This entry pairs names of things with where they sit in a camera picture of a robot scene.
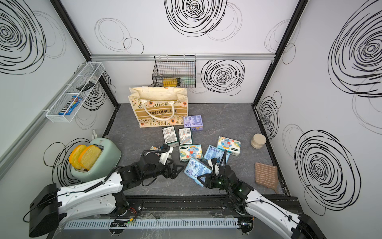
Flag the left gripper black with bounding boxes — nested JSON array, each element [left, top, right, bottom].
[[143, 158, 185, 181]]

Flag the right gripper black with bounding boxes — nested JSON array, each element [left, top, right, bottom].
[[198, 172, 232, 192]]

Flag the blue tissue pack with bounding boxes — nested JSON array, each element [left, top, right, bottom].
[[184, 159, 212, 187], [203, 145, 224, 163]]

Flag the green tissue pack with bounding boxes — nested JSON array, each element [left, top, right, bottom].
[[179, 127, 193, 145], [162, 126, 179, 147]]

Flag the floral canvas tote bag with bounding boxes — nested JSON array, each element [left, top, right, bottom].
[[128, 86, 189, 128]]

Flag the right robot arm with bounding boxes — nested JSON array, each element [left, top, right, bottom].
[[197, 150, 326, 239]]

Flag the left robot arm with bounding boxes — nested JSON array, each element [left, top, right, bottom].
[[27, 150, 184, 238]]

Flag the purple tissue pack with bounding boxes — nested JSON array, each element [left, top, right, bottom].
[[183, 115, 204, 131]]

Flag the beige round jar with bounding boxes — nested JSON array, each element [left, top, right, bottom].
[[251, 133, 267, 149]]

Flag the green toaster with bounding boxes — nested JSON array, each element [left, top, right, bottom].
[[71, 137, 122, 182]]

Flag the yellow item in basket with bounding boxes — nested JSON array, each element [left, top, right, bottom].
[[162, 78, 180, 88]]

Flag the green item in basket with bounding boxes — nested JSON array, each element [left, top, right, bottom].
[[179, 77, 196, 88]]

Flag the yellow toast slice right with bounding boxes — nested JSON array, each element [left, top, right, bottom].
[[78, 145, 102, 170]]

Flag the yellow toast slice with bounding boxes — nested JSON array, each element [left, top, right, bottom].
[[69, 144, 87, 170], [78, 145, 102, 170]]

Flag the yellow toast slice left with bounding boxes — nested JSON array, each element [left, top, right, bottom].
[[69, 144, 87, 170]]

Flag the black remote control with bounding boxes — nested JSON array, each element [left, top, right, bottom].
[[76, 82, 95, 92]]

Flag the blue candy packet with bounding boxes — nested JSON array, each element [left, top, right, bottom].
[[58, 96, 82, 116]]

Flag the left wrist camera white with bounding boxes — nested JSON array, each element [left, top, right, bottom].
[[159, 144, 174, 165]]

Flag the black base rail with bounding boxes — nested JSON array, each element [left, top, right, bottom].
[[61, 195, 302, 217]]

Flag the grey cable duct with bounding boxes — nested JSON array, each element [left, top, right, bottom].
[[64, 218, 239, 230]]

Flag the black wire basket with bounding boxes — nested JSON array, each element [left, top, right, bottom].
[[152, 55, 197, 87]]

